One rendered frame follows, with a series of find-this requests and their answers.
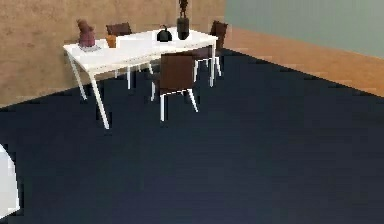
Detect purple statue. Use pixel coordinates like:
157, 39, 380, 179
76, 18, 97, 48

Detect brown chair white legs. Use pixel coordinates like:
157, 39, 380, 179
105, 22, 155, 91
148, 51, 200, 123
191, 20, 229, 82

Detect black vase with plant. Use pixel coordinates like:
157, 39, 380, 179
176, 0, 191, 41

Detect black kettle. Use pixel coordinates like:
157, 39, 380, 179
156, 24, 173, 43

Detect white rounded object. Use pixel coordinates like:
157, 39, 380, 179
0, 143, 21, 219

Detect white table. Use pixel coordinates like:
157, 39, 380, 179
62, 27, 219, 130

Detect orange cup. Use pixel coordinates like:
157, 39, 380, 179
105, 34, 118, 49

